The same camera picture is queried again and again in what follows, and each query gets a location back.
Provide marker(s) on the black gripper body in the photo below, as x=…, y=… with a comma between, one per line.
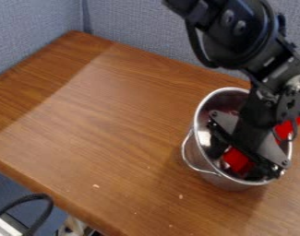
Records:
x=266, y=148

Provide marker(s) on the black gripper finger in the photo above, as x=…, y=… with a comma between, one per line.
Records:
x=263, y=170
x=219, y=143

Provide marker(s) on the red rectangular block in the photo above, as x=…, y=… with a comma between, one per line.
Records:
x=239, y=160

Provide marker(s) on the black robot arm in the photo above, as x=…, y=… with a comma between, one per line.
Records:
x=240, y=35

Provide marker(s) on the stainless steel pot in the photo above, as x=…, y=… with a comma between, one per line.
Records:
x=215, y=171

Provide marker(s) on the white object under table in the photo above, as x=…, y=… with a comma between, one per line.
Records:
x=74, y=227

